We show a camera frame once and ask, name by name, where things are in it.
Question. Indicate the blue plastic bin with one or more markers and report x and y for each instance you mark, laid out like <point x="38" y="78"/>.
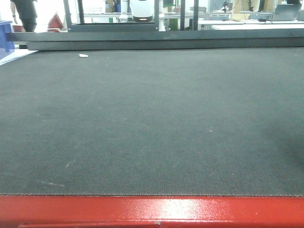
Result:
<point x="5" y="45"/>

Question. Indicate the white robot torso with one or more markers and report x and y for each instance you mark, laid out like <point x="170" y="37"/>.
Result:
<point x="142" y="10"/>

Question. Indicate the white background desk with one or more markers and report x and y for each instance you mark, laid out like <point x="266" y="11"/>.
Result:
<point x="248" y="24"/>

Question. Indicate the red table front edge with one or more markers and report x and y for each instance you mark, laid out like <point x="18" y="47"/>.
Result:
<point x="150" y="212"/>

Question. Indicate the dark woven table mat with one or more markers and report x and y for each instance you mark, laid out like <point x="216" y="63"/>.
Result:
<point x="222" y="122"/>

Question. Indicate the person in black clothes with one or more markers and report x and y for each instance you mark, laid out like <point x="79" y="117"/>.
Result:
<point x="27" y="13"/>

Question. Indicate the red cone object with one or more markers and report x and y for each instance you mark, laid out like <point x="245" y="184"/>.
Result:
<point x="55" y="24"/>

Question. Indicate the grey laptop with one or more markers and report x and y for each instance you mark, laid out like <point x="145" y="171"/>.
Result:
<point x="286" y="12"/>

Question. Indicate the dark metal frame beam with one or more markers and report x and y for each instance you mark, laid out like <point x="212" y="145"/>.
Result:
<point x="155" y="40"/>

